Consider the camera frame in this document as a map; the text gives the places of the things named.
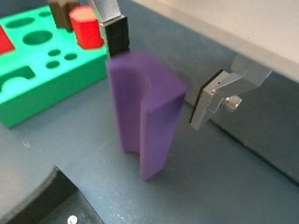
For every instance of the purple arch block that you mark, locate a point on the purple arch block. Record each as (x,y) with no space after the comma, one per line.
(148,95)

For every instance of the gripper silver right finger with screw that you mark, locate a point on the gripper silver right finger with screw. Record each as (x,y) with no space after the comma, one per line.
(219,93)

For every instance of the red octagonal prism block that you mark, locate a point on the red octagonal prism block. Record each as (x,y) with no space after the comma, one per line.
(85,27)

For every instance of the brown star block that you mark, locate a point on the brown star block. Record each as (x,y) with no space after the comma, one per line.
(60,10)

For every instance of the red square block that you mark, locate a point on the red square block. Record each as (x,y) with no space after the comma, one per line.
(5,43)

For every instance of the green shape sorter board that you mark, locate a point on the green shape sorter board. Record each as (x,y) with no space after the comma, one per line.
(45,69)

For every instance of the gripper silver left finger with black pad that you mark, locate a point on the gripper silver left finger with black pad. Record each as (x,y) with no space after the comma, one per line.
(113,25)

